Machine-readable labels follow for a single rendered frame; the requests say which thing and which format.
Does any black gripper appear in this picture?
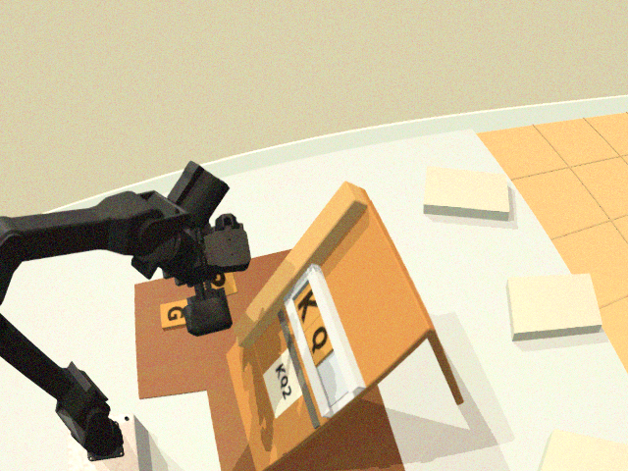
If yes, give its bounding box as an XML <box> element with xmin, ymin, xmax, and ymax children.
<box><xmin>162</xmin><ymin>220</ymin><xmax>233</xmax><ymax>337</ymax></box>

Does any orange letter tile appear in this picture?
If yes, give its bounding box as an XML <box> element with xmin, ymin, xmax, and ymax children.
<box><xmin>161</xmin><ymin>299</ymin><xmax>187</xmax><ymax>329</ymax></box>
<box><xmin>304</xmin><ymin>315</ymin><xmax>334</xmax><ymax>368</ymax></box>
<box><xmin>210</xmin><ymin>272</ymin><xmax>237</xmax><ymax>296</ymax></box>
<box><xmin>293</xmin><ymin>284</ymin><xmax>321</xmax><ymax>333</ymax></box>

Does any white paper ticket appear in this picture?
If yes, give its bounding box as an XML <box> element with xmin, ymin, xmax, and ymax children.
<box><xmin>263</xmin><ymin>350</ymin><xmax>302</xmax><ymax>418</ymax></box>

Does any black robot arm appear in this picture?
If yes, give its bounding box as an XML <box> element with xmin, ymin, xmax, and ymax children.
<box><xmin>0</xmin><ymin>160</ymin><xmax>251</xmax><ymax>462</ymax></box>

